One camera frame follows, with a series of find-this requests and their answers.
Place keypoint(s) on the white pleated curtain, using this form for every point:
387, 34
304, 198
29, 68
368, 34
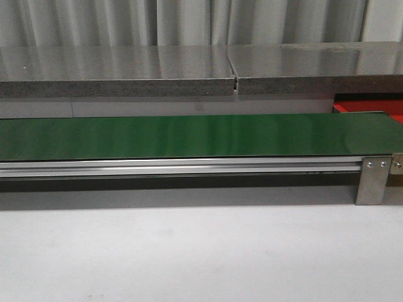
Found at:
118, 23

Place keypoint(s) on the red plastic tray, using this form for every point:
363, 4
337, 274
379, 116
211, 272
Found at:
391, 107

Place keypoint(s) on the green conveyor belt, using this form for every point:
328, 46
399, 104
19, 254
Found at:
137, 137

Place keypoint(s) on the steel conveyor support bracket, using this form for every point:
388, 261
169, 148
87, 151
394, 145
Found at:
373, 180

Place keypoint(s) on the grey stone countertop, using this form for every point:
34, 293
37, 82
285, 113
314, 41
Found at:
66, 82

